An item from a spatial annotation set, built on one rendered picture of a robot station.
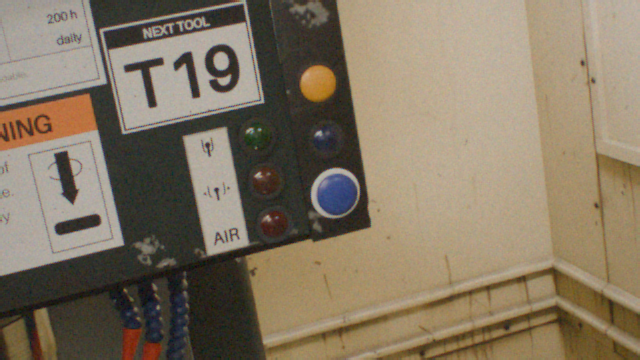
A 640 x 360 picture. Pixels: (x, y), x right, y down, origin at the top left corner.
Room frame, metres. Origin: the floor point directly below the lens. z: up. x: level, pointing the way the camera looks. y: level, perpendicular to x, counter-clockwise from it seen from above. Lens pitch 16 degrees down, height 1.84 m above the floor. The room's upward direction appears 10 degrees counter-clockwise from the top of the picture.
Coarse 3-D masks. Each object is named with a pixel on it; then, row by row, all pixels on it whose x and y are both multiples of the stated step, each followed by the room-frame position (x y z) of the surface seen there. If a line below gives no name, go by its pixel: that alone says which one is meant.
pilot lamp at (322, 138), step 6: (324, 126) 0.70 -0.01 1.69; (330, 126) 0.71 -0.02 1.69; (318, 132) 0.70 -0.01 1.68; (324, 132) 0.70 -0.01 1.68; (330, 132) 0.70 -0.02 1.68; (336, 132) 0.71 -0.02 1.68; (318, 138) 0.70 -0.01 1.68; (324, 138) 0.70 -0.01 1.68; (330, 138) 0.70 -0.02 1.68; (336, 138) 0.70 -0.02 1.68; (318, 144) 0.70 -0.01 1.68; (324, 144) 0.70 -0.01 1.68; (330, 144) 0.70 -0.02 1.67; (336, 144) 0.70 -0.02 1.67; (318, 150) 0.70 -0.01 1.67; (324, 150) 0.70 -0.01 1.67; (330, 150) 0.70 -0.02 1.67
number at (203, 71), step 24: (168, 48) 0.68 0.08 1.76; (192, 48) 0.69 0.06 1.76; (216, 48) 0.69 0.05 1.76; (240, 48) 0.69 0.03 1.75; (168, 72) 0.68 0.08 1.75; (192, 72) 0.69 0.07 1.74; (216, 72) 0.69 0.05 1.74; (240, 72) 0.69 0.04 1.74; (192, 96) 0.69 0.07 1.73; (216, 96) 0.69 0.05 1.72; (240, 96) 0.69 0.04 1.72
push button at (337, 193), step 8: (328, 176) 0.70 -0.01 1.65; (336, 176) 0.70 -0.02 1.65; (344, 176) 0.70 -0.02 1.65; (320, 184) 0.70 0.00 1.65; (328, 184) 0.70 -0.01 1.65; (336, 184) 0.70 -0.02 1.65; (344, 184) 0.70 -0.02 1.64; (352, 184) 0.70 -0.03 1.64; (320, 192) 0.70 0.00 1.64; (328, 192) 0.70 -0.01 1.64; (336, 192) 0.70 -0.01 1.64; (344, 192) 0.70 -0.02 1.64; (352, 192) 0.70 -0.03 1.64; (320, 200) 0.70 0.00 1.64; (328, 200) 0.70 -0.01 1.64; (336, 200) 0.70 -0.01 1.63; (344, 200) 0.70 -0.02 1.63; (352, 200) 0.70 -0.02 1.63; (328, 208) 0.70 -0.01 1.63; (336, 208) 0.70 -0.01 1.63; (344, 208) 0.70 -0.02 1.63
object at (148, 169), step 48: (96, 0) 0.67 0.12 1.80; (144, 0) 0.68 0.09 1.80; (192, 0) 0.69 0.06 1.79; (240, 0) 0.70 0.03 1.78; (336, 0) 0.72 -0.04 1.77; (48, 96) 0.66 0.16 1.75; (96, 96) 0.67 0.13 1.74; (144, 144) 0.68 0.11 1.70; (288, 144) 0.70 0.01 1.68; (144, 192) 0.68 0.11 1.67; (192, 192) 0.68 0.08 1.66; (240, 192) 0.69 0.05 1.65; (288, 192) 0.70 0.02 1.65; (144, 240) 0.67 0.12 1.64; (192, 240) 0.68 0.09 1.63; (288, 240) 0.70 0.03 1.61; (0, 288) 0.65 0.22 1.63; (48, 288) 0.66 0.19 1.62; (96, 288) 0.67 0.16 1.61
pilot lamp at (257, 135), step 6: (252, 126) 0.69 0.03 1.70; (258, 126) 0.69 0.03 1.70; (264, 126) 0.69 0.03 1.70; (246, 132) 0.69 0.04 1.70; (252, 132) 0.69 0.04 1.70; (258, 132) 0.69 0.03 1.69; (264, 132) 0.69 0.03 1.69; (270, 132) 0.69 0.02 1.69; (246, 138) 0.69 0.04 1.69; (252, 138) 0.69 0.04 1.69; (258, 138) 0.69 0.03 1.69; (264, 138) 0.69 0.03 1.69; (270, 138) 0.69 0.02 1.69; (246, 144) 0.69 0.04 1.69; (252, 144) 0.69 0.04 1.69; (258, 144) 0.69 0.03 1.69; (264, 144) 0.69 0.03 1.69; (258, 150) 0.69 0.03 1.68
